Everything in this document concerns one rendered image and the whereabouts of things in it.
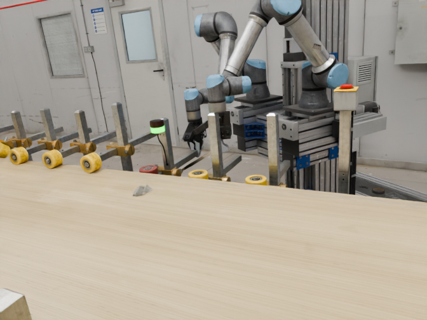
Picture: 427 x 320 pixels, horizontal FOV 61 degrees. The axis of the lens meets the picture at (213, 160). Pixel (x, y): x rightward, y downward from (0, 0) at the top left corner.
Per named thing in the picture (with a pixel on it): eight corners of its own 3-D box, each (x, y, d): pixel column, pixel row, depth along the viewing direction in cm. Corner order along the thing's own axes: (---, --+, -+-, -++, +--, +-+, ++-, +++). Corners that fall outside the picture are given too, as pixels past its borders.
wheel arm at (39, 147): (88, 132, 227) (86, 126, 226) (92, 132, 225) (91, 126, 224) (16, 157, 185) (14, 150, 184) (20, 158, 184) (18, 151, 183)
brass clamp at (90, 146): (79, 148, 194) (77, 140, 192) (98, 150, 188) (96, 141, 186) (70, 152, 189) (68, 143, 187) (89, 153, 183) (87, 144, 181)
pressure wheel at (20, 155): (31, 157, 185) (24, 163, 189) (22, 143, 184) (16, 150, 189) (20, 160, 180) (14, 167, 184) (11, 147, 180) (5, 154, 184)
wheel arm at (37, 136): (60, 131, 238) (59, 126, 237) (63, 131, 237) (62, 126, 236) (9, 147, 208) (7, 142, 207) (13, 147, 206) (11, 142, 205)
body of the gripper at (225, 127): (230, 140, 155) (229, 112, 151) (211, 141, 156) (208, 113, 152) (232, 136, 162) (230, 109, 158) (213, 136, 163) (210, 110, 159)
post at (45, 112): (64, 189, 209) (44, 106, 193) (68, 190, 207) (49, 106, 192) (60, 192, 206) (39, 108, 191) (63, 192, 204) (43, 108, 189)
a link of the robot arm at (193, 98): (201, 87, 188) (193, 90, 181) (204, 108, 191) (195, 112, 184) (189, 87, 192) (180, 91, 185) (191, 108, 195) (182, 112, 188)
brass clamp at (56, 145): (47, 146, 205) (45, 138, 204) (64, 148, 199) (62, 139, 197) (38, 150, 200) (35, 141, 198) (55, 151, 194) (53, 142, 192)
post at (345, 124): (337, 222, 140) (340, 107, 126) (351, 224, 138) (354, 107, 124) (335, 228, 137) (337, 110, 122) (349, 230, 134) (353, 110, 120)
